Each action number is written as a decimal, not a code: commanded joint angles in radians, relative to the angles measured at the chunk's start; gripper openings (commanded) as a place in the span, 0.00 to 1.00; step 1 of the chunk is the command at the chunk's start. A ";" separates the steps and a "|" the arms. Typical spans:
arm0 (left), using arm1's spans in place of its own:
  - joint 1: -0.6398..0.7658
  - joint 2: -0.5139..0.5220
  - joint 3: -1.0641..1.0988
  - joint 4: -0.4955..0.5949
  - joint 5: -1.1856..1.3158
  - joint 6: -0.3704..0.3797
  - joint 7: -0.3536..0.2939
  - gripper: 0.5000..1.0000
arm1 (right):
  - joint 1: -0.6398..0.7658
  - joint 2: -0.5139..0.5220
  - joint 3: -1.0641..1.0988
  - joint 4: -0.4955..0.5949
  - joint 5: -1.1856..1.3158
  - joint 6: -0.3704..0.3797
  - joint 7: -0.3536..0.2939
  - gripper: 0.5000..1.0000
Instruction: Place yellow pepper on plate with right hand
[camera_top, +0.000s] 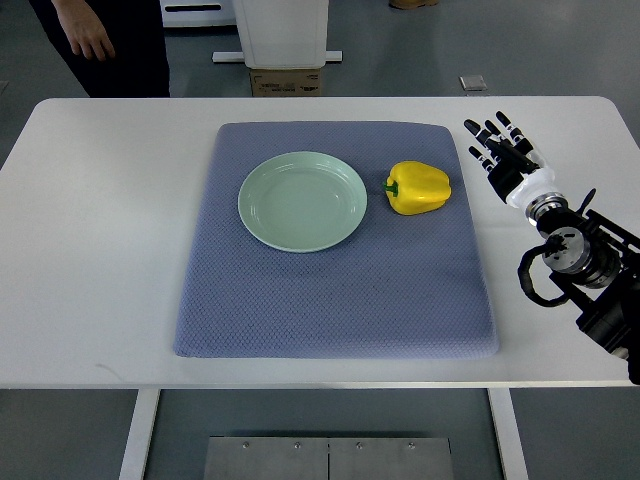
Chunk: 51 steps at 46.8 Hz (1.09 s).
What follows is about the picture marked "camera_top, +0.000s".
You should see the right white table leg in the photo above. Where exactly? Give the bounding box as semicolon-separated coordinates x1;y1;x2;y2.
487;388;529;480

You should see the white machine stand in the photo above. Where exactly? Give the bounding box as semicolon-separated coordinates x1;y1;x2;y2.
212;0;343;70

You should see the yellow bell pepper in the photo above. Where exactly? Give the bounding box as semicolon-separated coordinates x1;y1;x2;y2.
384;160;452;215

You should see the blue textured mat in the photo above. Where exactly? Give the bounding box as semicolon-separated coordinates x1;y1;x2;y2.
172;121;502;360

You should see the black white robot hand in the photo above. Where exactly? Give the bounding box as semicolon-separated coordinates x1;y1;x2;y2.
464;111;557;211

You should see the cardboard box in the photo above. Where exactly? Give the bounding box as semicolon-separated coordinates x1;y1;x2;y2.
249;69;322;98

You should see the tan shoe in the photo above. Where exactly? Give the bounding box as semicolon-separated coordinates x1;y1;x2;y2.
389;0;439;10

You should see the bystander dark clothed body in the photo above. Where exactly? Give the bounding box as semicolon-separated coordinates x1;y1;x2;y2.
30;1;170;98

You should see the grey floor socket plate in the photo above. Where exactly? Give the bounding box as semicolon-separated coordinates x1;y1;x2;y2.
459;75;488;92

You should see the white cabinet with slot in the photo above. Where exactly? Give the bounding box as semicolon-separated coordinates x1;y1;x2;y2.
160;0;236;28

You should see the white table leg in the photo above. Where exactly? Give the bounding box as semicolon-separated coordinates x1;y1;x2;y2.
119;388;160;480
487;388;529;480

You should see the metal base plate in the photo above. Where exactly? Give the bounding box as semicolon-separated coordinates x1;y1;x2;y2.
204;437;454;479

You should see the light green plate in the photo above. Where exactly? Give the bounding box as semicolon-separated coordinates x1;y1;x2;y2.
237;151;368;253

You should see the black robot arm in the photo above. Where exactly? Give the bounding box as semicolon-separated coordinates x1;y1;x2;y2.
517;190;639;385

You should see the bystander bare hand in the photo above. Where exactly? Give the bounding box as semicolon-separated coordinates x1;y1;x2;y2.
52;0;116;61

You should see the left white table leg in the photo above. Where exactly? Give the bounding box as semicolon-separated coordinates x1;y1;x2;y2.
119;388;160;480

